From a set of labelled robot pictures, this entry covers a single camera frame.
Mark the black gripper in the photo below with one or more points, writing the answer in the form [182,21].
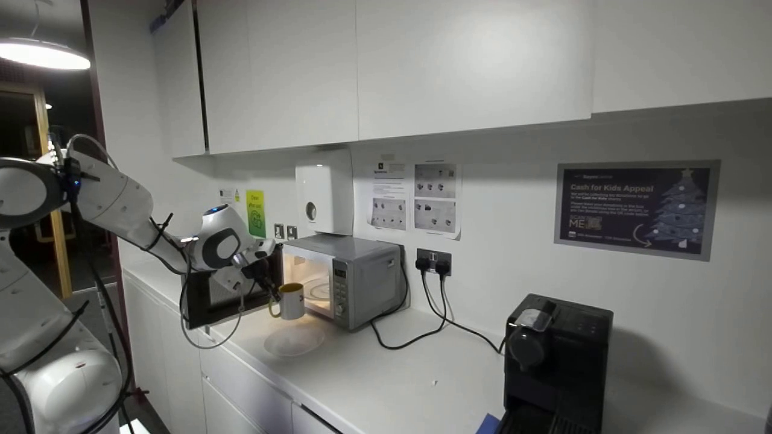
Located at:
[258,274]

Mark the white mug yellow inside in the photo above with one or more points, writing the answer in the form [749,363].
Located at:
[292,304]

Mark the silver microwave oven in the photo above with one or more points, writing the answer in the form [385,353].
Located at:
[370,274]

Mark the green clean after use poster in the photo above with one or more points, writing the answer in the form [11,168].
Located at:
[257,212]

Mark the white round plate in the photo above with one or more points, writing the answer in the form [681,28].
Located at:
[292,344]

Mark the white lower cabinet front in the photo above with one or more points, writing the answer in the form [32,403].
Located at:
[160,363]
[309,426]
[242,402]

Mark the white upper cabinet door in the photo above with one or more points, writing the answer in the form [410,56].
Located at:
[473,64]
[279,74]
[177,81]
[684,50]

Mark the blue mat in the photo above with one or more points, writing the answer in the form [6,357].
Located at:
[491,426]

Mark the round ceiling lamp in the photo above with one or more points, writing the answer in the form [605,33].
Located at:
[39,53]

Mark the black coffee machine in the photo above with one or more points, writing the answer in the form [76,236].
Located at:
[563,363]

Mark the dark framed Christmas poster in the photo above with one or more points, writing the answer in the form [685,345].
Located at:
[636,209]

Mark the steel wall socket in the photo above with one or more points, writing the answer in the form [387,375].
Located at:
[292,232]
[279,232]

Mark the white wall dispenser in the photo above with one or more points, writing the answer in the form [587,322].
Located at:
[314,195]

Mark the small white wall label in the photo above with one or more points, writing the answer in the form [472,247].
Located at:
[390,170]

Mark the black double wall socket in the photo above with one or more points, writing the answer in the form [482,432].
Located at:
[434,261]

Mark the wooden door frame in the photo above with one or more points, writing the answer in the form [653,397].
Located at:
[61,257]

